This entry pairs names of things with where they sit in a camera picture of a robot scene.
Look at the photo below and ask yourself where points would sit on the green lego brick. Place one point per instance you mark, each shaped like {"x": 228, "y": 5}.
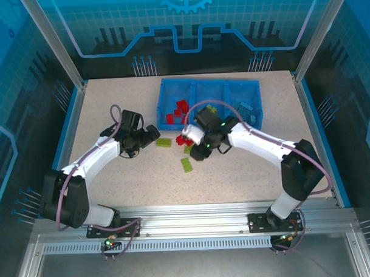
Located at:
{"x": 164, "y": 142}
{"x": 187, "y": 149}
{"x": 186, "y": 165}
{"x": 213, "y": 108}

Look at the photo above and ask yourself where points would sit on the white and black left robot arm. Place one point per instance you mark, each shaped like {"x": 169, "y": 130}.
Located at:
{"x": 97, "y": 153}

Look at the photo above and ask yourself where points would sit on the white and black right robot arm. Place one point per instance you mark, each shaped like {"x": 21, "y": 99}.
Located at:
{"x": 255, "y": 139}

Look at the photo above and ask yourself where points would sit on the blue three-compartment plastic tray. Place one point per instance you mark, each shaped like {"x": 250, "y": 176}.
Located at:
{"x": 171, "y": 93}

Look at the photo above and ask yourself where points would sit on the blue table edge trim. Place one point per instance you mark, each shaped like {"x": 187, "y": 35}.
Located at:
{"x": 313, "y": 109}
{"x": 69, "y": 118}

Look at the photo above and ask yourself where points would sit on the small controller board with LED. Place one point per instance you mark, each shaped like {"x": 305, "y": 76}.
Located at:
{"x": 285, "y": 238}
{"x": 111, "y": 243}

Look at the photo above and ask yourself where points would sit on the grey metal bottom plate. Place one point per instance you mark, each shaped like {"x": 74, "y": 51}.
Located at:
{"x": 192, "y": 269}

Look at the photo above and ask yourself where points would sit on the aluminium mounting rail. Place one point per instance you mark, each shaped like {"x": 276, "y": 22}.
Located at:
{"x": 190, "y": 217}

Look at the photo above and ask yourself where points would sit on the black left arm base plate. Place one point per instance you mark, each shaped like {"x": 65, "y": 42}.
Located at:
{"x": 128, "y": 221}

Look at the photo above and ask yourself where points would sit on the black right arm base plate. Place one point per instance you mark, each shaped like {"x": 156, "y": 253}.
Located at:
{"x": 256, "y": 222}

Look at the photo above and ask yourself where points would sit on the aluminium frame post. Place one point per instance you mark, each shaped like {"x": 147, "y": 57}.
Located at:
{"x": 60, "y": 48}
{"x": 318, "y": 33}

